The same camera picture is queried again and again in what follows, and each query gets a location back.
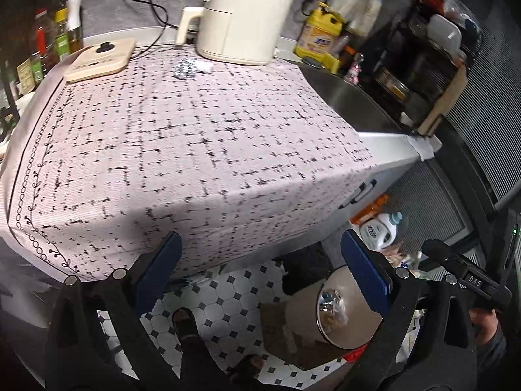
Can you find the white detergent bottle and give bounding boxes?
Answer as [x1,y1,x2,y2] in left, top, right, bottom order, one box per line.
[359,212,404,252]

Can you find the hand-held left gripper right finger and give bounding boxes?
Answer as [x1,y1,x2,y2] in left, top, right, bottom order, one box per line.
[341,228,477,391]

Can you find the black dish rack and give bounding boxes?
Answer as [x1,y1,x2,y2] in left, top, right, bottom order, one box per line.
[374,0,470,103]

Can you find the orange detergent bottle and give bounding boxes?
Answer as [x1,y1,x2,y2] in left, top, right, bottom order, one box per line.
[350,195,390,225]

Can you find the person's right hand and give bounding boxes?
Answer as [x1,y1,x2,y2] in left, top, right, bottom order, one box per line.
[468,310,500,345]

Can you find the crumpled clear plastic wrapper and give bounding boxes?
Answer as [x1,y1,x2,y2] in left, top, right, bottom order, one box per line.
[319,289,347,331]

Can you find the black cabinet handle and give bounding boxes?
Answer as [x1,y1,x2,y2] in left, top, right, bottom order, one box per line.
[350,179,377,204]

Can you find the black device with green light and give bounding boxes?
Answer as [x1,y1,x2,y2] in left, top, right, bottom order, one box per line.
[494,208,521,286]

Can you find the yellow cap green label bottle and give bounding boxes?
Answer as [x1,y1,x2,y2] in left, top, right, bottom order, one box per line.
[55,6,70,60]

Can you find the black bag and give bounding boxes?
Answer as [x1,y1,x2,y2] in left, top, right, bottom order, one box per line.
[281,246,333,295]

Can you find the round steel trash can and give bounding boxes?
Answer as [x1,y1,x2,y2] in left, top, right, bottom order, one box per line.
[317,267,386,350]

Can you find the beige appliance with black knob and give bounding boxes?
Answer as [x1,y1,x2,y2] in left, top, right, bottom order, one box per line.
[64,37,136,83]

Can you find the silver blister pack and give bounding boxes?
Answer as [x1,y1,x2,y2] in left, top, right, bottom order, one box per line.
[173,59,196,79]

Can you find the oil spray bottle white top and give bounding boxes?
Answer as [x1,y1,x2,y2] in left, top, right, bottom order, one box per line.
[67,0,84,53]

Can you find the cream air fryer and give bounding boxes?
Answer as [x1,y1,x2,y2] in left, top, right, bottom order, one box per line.
[175,0,298,66]

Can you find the yellow detergent jug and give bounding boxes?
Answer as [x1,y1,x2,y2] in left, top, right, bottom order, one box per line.
[294,2,346,74]

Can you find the red cap dark sauce bottle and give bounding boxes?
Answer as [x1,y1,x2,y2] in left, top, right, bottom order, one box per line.
[35,8,58,75]

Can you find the green label glass bottle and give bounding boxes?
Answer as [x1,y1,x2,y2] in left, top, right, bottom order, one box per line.
[16,57,34,95]

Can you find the person's right forearm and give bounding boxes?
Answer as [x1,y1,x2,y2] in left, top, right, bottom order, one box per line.
[486,323,510,377]

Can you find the clear plastic bags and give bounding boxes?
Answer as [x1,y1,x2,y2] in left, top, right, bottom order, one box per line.
[338,0,386,36]

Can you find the small red label bottle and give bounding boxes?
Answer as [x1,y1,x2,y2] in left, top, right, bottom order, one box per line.
[346,53,365,84]

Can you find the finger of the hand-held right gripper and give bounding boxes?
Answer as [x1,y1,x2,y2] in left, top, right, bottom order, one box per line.
[421,239,465,274]

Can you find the steel sink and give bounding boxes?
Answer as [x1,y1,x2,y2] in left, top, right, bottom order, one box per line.
[303,65,413,133]

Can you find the brown cardboard box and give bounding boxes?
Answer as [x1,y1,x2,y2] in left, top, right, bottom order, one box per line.
[260,285,346,369]

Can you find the brown cardboard panel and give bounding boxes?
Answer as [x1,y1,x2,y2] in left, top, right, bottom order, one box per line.
[418,65,469,136]

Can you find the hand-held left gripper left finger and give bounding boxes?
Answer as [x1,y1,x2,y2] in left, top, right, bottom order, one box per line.
[45,231,183,391]

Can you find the pink patterned tablecloth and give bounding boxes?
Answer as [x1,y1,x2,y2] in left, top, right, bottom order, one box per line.
[0,43,377,283]

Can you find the black slipper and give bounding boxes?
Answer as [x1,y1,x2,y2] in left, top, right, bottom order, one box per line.
[171,307,205,348]
[231,354,266,384]

